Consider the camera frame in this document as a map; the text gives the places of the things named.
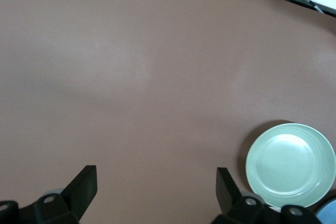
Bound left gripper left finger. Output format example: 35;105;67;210
34;165;98;224

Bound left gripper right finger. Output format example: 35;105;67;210
212;167;283;224

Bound light green plate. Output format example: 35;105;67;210
245;123;336;208

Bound blue plate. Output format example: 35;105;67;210
316;199;336;224

